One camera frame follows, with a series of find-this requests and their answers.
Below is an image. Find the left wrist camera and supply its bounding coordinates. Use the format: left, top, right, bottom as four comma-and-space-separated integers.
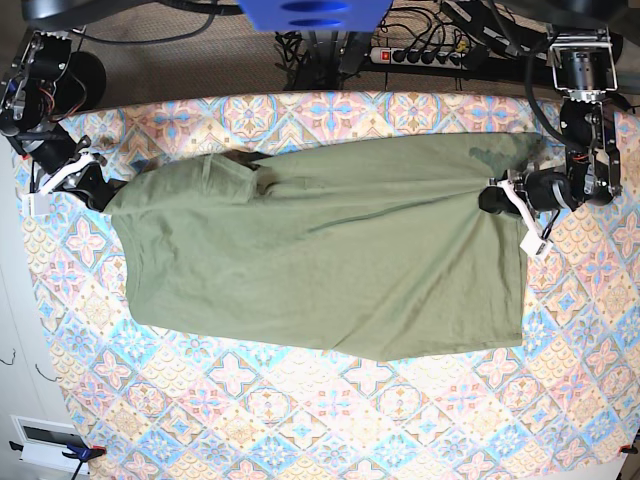
520, 231, 553, 260

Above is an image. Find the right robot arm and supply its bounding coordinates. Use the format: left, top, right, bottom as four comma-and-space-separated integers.
1, 1, 139, 216

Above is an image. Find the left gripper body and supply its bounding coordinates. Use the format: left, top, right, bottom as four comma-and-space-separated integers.
487, 169, 575, 235

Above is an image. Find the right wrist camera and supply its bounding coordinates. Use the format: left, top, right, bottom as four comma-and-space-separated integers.
21, 193, 55, 218

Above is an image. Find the olive green t-shirt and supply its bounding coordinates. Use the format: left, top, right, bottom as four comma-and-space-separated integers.
106, 133, 541, 361

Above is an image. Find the blue orange clamp lower left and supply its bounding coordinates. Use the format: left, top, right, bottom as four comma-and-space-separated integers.
62, 444, 106, 463

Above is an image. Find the power strip with red switch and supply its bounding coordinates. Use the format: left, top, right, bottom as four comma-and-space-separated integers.
369, 47, 464, 69

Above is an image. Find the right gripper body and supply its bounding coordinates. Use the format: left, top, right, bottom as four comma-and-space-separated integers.
22, 127, 103, 195

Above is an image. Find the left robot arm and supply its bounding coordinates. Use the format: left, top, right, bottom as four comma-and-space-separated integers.
478, 1, 639, 239

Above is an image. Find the black speaker top right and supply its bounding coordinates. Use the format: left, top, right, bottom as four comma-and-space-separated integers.
595, 28, 624, 71

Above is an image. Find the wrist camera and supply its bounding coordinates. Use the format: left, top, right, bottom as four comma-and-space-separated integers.
21, 193, 55, 218
520, 231, 553, 260

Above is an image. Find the orange clamp lower right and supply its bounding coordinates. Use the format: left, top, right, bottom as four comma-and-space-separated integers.
619, 444, 639, 455

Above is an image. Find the patterned tile tablecloth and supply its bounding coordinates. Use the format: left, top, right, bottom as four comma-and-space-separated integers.
22, 114, 639, 479

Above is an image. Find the black round stool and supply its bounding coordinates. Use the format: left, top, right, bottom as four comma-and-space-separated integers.
57, 51, 107, 113

